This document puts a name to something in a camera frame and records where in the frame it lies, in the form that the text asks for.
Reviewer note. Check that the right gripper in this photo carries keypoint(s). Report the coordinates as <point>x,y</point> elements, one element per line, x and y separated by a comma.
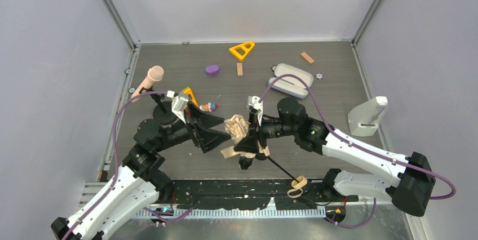
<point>255,130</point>

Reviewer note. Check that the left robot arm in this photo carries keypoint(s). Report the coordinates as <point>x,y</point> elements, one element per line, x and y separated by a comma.
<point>138,181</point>

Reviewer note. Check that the orange green triangle block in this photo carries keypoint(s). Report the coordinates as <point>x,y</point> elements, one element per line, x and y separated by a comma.
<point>188,91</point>

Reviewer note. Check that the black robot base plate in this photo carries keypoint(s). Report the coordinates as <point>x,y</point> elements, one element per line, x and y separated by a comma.
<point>246,194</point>

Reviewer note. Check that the yellow triangle frame block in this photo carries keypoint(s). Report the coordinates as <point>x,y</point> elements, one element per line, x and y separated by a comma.
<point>241,51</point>

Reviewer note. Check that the white stand holder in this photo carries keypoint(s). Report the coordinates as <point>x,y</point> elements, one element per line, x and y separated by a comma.
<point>364,119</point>

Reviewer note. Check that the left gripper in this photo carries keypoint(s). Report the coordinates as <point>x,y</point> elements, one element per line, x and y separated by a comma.
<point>196,129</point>

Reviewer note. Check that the small ice cream toy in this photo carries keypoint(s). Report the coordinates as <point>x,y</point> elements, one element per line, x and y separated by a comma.
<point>209,107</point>

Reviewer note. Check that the purple heart-shaped box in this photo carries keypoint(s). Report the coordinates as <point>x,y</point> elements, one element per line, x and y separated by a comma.
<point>212,70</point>

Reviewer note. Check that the beige folding umbrella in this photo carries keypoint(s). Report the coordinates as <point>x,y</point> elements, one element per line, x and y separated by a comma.
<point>238,128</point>

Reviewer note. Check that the pink toy microphone on stand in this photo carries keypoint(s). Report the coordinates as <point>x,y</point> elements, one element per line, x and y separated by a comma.
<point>162,112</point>

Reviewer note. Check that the small wooden block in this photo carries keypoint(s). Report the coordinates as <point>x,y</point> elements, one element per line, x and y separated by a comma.
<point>239,68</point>
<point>306,57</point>

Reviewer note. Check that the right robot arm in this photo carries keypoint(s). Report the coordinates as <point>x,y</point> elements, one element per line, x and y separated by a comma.
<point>401,179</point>

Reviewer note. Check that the white glasses case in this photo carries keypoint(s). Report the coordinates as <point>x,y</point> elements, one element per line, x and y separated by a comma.
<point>291,85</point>

